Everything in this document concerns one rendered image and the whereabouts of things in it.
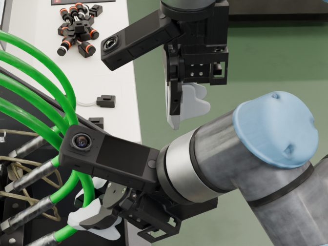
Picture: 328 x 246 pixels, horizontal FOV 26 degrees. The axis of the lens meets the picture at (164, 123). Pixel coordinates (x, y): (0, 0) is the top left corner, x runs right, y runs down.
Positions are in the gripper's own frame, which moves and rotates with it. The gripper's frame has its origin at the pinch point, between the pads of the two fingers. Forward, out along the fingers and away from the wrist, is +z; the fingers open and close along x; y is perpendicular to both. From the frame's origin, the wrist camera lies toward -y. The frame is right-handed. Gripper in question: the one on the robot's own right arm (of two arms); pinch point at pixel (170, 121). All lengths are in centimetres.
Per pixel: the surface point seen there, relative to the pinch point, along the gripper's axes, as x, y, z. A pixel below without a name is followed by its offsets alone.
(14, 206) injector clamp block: 7.9, -25.9, 23.1
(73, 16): 65, -16, 20
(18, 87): -4.4, -20.1, -10.7
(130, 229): 3.7, -6.5, 26.3
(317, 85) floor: 167, 83, 121
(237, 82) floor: 173, 48, 121
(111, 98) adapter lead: 34.9, -8.3, 21.5
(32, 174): 3.5, -21.3, 12.0
